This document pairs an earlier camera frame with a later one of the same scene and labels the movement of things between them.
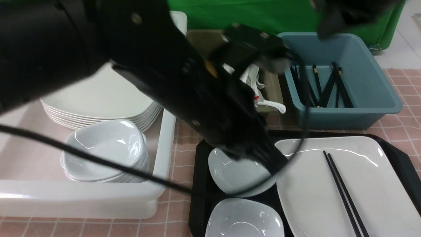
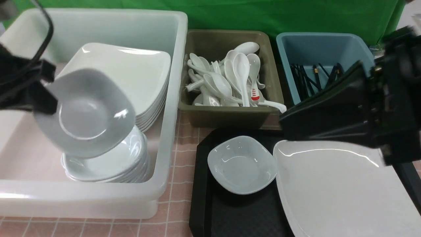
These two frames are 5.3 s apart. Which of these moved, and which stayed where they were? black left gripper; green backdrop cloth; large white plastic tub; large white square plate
Moved: black left gripper
Stayed: green backdrop cloth; large white square plate; large white plastic tub
